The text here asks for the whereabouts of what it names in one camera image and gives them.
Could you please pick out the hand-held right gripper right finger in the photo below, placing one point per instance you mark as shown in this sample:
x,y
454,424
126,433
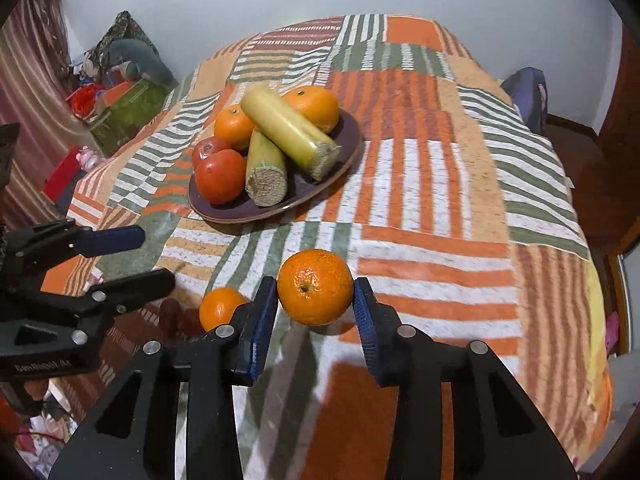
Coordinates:
x,y
367,330

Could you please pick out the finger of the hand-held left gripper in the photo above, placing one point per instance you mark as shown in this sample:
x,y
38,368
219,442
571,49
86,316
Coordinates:
x,y
112,240
145,285

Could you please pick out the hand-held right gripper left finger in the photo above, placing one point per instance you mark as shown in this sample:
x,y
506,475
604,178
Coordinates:
x,y
262,325

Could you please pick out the small orange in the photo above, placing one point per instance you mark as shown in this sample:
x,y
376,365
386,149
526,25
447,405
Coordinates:
x,y
315,294
220,308

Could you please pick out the red tomato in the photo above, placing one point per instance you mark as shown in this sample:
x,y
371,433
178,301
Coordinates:
x,y
220,177
210,149

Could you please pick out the short corn cob piece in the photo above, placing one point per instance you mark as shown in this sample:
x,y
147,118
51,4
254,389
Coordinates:
x,y
265,170

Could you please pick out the large orange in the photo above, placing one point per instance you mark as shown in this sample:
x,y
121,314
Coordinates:
x,y
312,107
235,126

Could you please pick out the purple ceramic plate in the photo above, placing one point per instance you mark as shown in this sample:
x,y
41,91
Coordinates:
x,y
345,145

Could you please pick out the long corn cob piece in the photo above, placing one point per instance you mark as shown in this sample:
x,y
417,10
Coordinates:
x,y
285,127

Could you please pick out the flat red box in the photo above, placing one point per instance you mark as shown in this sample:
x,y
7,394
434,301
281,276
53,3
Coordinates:
x,y
65,175

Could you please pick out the pink plush toy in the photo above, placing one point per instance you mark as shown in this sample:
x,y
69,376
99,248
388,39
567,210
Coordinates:
x,y
90,157

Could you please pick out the green patterned box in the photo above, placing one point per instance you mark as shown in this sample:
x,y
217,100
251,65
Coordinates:
x,y
127,115

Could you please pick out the red plastic bag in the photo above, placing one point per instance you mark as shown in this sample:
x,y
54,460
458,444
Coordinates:
x,y
85,97

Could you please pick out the orange cardboard box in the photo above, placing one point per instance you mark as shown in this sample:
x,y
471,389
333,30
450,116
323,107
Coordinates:
x,y
117,91

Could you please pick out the striped patchwork blanket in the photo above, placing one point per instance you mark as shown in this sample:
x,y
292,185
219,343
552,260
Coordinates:
x,y
425,185

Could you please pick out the striped red curtain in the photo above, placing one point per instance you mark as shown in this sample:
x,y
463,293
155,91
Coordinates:
x,y
35,85

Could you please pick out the grey plush shark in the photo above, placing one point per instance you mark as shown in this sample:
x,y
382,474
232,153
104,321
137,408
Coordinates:
x,y
140,57

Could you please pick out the dark patterned cushion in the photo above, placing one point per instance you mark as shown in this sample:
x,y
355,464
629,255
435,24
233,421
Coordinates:
x,y
122,25

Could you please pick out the yellow bedsheet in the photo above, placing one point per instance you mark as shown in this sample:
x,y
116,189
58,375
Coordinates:
x,y
595,300

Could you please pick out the brown wooden door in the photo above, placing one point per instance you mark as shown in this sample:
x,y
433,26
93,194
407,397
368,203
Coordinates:
x,y
622,125

